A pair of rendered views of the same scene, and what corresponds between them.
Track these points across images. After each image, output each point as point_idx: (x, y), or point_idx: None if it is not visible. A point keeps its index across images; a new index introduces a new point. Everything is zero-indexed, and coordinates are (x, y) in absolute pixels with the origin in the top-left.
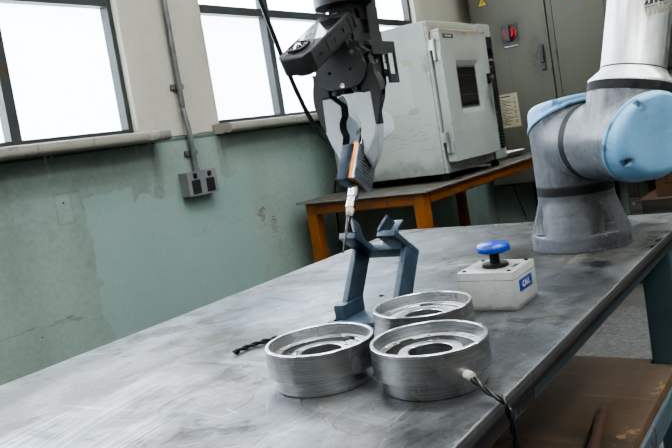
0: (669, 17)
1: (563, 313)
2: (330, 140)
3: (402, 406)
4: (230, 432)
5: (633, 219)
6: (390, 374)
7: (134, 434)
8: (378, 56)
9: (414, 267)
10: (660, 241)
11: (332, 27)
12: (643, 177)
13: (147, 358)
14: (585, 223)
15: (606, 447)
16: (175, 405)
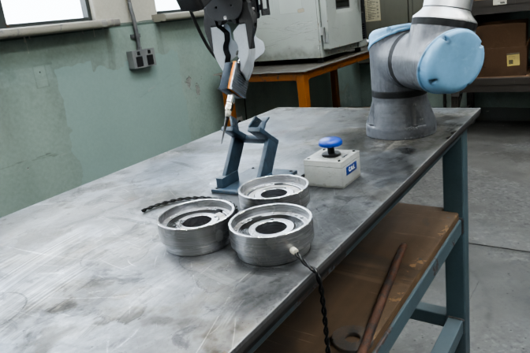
0: None
1: (374, 194)
2: (216, 57)
3: (247, 269)
4: (125, 283)
5: (440, 111)
6: (240, 247)
7: (60, 279)
8: None
9: (274, 153)
10: (454, 133)
11: None
12: (444, 92)
13: (82, 210)
14: (402, 119)
15: (401, 273)
16: (93, 255)
